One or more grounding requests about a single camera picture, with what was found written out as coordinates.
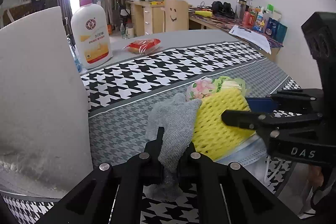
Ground light wooden desk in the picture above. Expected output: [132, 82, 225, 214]
[127, 0, 284, 62]

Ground blue surgical face mask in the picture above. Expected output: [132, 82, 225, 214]
[216, 134, 270, 186]

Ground white styrofoam box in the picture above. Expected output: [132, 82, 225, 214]
[1, 7, 93, 198]

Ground red orange snack packet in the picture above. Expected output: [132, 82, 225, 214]
[124, 39, 161, 55]

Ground person right hand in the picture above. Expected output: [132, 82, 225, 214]
[308, 165, 324, 188]

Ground blue spray bottle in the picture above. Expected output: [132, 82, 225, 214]
[67, 37, 82, 73]

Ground yellow tube on desk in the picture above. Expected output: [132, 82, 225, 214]
[195, 10, 213, 18]

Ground white lotion pump bottle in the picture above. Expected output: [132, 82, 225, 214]
[71, 0, 112, 70]

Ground floral plastic tissue pack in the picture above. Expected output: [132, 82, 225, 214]
[186, 76, 248, 101]

